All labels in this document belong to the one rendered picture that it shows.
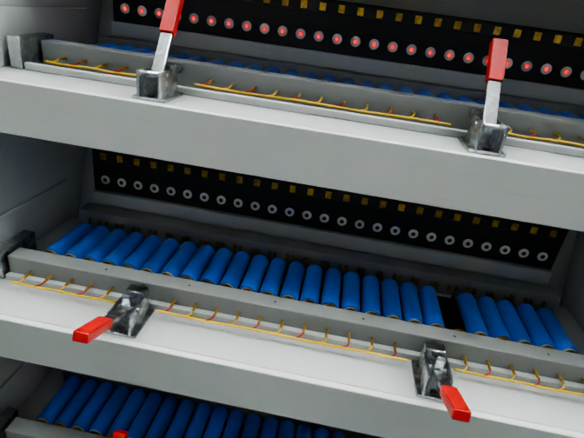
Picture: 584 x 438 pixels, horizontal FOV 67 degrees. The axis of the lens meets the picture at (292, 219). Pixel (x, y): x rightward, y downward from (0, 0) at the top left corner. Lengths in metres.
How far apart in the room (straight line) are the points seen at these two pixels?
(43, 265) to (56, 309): 0.05
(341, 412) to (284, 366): 0.06
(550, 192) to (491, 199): 0.04
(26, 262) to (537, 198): 0.45
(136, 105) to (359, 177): 0.18
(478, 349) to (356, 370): 0.11
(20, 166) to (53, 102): 0.13
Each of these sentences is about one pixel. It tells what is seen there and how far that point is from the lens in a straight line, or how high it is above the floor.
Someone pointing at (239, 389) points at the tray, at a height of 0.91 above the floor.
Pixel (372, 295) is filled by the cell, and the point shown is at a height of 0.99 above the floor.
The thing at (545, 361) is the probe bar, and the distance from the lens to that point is 0.46.
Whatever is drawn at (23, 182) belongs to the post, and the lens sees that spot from 0.54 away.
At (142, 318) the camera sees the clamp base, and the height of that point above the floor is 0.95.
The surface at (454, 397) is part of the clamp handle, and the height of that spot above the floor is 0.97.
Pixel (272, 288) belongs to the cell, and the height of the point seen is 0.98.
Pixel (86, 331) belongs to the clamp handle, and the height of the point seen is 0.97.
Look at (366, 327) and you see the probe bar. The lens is 0.41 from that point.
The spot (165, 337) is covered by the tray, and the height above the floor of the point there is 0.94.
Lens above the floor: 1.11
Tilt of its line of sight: 7 degrees down
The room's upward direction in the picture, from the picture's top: 9 degrees clockwise
